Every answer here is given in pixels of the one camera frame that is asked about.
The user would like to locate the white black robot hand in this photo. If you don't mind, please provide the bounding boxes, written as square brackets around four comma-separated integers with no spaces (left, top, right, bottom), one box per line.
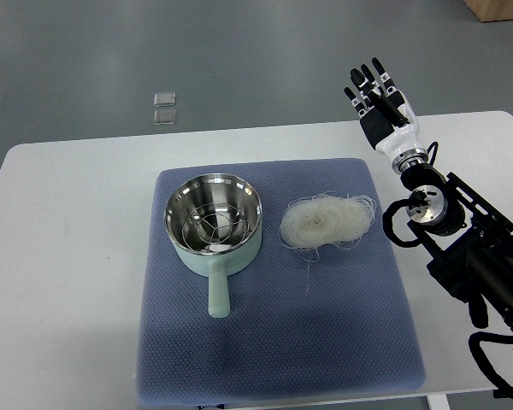
[344,58,428,175]

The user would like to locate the white vermicelli nest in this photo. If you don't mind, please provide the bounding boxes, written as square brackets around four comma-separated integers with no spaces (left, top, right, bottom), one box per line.
[278,192,377,291]

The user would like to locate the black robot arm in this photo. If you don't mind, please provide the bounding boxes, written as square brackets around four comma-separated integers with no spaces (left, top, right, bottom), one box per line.
[382,143,513,400]

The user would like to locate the mint green steel pot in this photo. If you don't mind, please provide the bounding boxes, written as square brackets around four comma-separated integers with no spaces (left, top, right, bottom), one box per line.
[164,173,262,319]

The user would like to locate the wooden box corner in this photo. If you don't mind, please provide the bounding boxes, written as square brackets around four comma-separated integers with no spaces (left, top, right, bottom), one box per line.
[464,0,513,22]

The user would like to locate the blue textured mat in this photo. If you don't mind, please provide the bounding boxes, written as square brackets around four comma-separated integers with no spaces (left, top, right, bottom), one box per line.
[136,159,426,407]

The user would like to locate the upper clear floor plate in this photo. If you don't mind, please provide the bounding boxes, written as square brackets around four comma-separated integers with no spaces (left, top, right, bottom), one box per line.
[154,91,176,107]

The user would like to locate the white table leg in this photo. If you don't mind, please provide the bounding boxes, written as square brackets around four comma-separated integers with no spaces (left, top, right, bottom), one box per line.
[427,394,451,410]

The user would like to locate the wire steaming rack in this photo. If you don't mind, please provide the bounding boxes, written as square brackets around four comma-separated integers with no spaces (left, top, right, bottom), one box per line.
[180,202,251,254]

